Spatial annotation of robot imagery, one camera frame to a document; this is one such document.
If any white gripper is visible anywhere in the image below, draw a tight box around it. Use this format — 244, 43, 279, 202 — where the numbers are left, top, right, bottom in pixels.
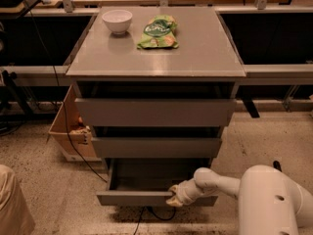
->
166, 179, 202, 208

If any grey bottom drawer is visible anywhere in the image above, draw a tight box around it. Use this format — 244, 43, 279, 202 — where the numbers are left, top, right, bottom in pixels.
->
97, 158, 211, 207

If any grey drawer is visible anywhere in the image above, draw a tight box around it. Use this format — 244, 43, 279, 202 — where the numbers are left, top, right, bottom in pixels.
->
97, 158, 211, 207
75, 98, 236, 127
92, 137, 221, 159

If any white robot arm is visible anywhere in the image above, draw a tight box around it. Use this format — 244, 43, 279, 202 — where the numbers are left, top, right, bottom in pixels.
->
166, 165, 313, 235

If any grey middle drawer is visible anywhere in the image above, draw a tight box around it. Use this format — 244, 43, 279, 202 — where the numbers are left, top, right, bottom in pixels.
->
92, 137, 221, 159

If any grey drawer cabinet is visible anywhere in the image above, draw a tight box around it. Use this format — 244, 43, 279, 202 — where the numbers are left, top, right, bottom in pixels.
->
66, 6, 247, 168

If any grey top drawer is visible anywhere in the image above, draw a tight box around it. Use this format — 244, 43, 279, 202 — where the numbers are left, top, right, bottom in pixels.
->
75, 98, 236, 127

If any black metal floor stand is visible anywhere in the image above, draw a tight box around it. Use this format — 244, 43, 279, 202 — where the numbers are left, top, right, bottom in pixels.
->
273, 161, 282, 171

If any cardboard box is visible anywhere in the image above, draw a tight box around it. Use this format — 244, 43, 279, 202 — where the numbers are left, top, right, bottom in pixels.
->
49, 87, 99, 162

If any beige padded object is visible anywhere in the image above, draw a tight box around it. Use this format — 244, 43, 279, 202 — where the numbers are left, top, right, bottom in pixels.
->
0, 164, 35, 235

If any green snack bag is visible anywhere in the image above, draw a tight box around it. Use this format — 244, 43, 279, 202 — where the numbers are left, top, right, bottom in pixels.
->
137, 15, 179, 49

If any white ceramic bowl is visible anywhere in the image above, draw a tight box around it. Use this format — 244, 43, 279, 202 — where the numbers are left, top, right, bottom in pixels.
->
102, 10, 133, 34

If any aluminium frame rail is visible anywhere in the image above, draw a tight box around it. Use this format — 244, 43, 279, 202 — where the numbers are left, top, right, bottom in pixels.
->
1, 64, 313, 86

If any black power cable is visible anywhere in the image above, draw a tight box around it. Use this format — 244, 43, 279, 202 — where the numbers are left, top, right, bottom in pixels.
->
14, 0, 177, 235

